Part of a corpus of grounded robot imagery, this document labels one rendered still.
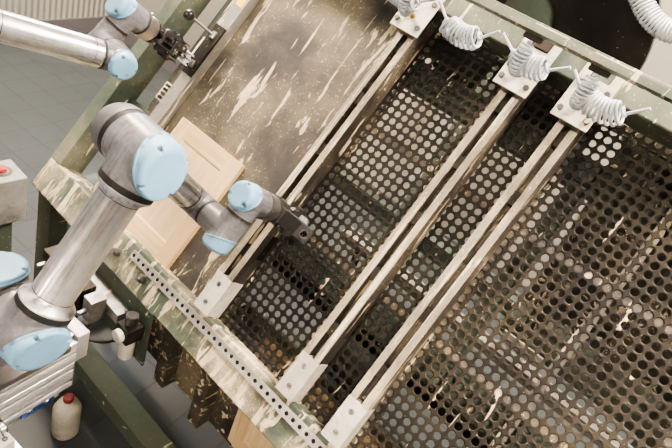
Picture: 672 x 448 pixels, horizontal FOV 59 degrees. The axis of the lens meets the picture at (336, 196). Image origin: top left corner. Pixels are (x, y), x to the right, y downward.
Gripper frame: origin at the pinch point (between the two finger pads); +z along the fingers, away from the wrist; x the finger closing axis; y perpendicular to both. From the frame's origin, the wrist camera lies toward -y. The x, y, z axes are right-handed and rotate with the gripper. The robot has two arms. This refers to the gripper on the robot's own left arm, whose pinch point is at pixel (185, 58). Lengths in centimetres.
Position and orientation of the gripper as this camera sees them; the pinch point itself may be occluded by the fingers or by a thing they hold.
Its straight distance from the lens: 203.2
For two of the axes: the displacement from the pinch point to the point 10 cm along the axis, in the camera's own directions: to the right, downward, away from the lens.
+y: 7.2, 5.5, -4.3
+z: 3.5, 2.5, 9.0
